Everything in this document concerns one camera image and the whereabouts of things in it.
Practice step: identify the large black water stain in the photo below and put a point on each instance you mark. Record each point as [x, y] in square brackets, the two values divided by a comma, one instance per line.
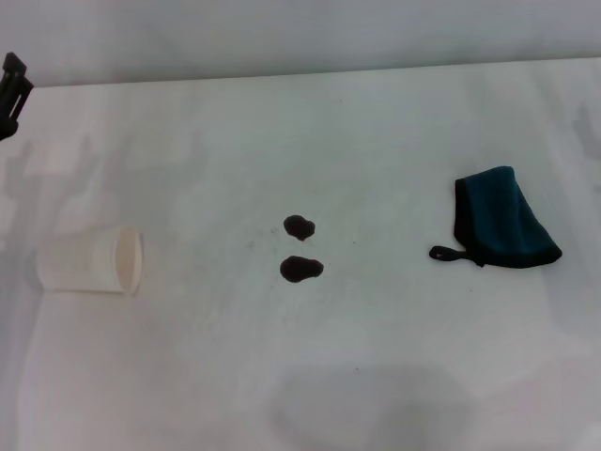
[298, 269]

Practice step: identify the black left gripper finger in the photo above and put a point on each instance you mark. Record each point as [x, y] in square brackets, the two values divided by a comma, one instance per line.
[13, 66]

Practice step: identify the blue rag with black trim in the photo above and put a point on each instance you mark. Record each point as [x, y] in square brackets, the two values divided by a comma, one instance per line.
[507, 221]

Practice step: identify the translucent white plastic cup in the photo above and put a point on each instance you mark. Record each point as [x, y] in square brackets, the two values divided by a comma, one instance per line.
[80, 268]

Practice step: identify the small black water stain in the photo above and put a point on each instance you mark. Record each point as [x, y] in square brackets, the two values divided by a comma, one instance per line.
[298, 227]

